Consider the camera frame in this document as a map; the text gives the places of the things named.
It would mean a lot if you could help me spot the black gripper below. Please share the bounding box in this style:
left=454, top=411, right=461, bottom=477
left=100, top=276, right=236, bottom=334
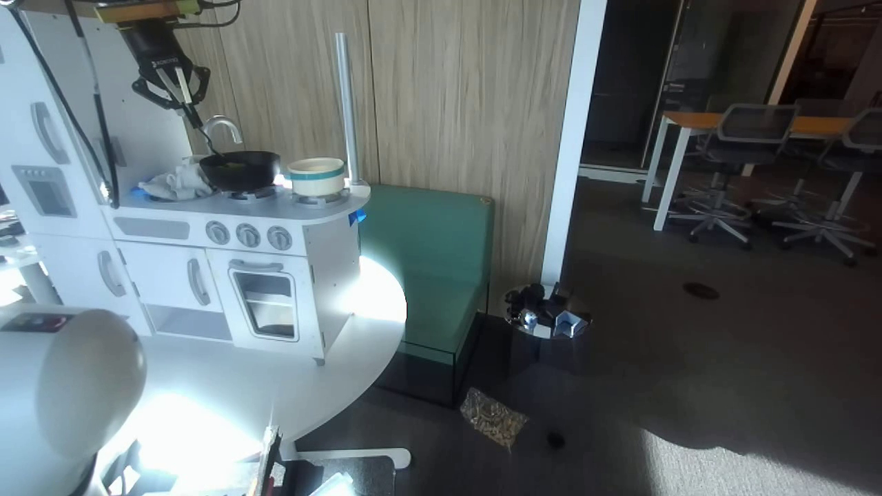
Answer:
left=121, top=17, right=213, bottom=127

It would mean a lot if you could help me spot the silver serving spoon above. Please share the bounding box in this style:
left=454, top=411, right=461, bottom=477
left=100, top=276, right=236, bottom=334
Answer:
left=191, top=112, right=229, bottom=164

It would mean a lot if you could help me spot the silver toy faucet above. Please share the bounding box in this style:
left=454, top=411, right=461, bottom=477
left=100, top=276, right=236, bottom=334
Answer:
left=202, top=116, right=249, bottom=154

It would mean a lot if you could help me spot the white crumpled cloth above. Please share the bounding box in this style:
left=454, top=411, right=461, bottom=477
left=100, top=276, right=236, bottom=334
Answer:
left=136, top=160, right=217, bottom=204

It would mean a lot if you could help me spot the black small pan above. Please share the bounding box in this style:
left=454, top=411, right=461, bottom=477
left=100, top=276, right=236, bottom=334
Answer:
left=199, top=148, right=282, bottom=198

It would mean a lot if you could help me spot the white cup with green band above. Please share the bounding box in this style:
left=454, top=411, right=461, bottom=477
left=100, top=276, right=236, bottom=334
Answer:
left=275, top=154, right=351, bottom=204

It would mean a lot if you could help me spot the white toy kitchen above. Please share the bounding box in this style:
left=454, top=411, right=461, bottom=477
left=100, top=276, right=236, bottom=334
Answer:
left=0, top=8, right=371, bottom=362

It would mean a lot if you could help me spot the green upholstered chair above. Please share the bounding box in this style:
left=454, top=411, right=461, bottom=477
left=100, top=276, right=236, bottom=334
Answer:
left=356, top=181, right=498, bottom=408

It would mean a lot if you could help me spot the white round table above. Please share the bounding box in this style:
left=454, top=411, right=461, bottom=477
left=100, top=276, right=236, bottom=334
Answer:
left=119, top=251, right=417, bottom=473

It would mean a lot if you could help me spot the white building pillar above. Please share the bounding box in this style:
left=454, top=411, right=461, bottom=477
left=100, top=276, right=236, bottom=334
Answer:
left=537, top=0, right=611, bottom=296

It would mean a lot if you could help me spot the black trash bin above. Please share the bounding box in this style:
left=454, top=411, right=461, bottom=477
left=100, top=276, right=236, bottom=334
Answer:
left=501, top=280, right=595, bottom=371

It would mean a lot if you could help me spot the speckled cork mat piece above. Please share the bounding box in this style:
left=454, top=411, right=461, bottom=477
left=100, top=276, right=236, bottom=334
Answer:
left=458, top=382, right=531, bottom=455

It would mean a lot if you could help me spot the grey mesh office chair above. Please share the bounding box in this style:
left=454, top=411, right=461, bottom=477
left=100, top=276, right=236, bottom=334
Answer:
left=676, top=98, right=799, bottom=248
left=768, top=105, right=882, bottom=266

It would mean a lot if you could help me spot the black arm cable with connector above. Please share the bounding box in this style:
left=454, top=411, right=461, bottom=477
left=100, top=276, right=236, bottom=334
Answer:
left=60, top=0, right=125, bottom=210

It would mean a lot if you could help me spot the white kitchen post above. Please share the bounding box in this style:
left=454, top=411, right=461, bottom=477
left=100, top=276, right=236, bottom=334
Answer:
left=330, top=30, right=365, bottom=200

